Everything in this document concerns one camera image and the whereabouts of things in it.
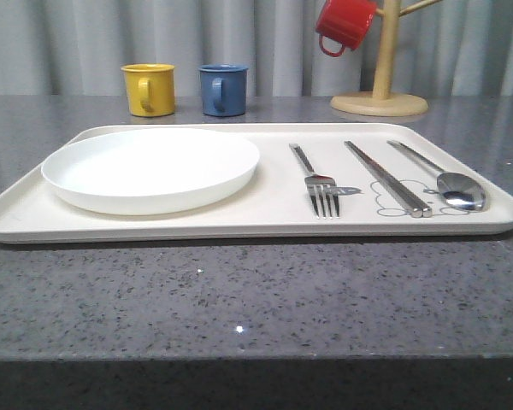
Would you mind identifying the silver fork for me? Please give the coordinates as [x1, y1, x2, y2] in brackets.
[289, 143, 340, 219]

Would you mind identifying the white round plate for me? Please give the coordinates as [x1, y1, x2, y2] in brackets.
[41, 128, 260, 215]

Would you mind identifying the silver chopstick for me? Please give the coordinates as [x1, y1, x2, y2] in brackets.
[344, 140, 424, 220]
[346, 140, 433, 217]

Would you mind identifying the silver spoon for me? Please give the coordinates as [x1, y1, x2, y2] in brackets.
[387, 140, 487, 212]

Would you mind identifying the cream rabbit tray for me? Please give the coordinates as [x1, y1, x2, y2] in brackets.
[0, 123, 513, 243]

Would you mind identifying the blue mug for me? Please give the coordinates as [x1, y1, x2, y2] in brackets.
[198, 64, 248, 117]

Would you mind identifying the yellow mug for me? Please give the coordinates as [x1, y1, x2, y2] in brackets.
[121, 63, 176, 117]

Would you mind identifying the wooden mug tree stand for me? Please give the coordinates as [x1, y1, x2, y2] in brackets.
[330, 0, 438, 117]

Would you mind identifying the red mug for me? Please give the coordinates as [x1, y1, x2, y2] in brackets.
[315, 0, 378, 57]

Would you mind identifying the grey curtain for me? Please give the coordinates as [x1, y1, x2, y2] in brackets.
[0, 1, 513, 97]

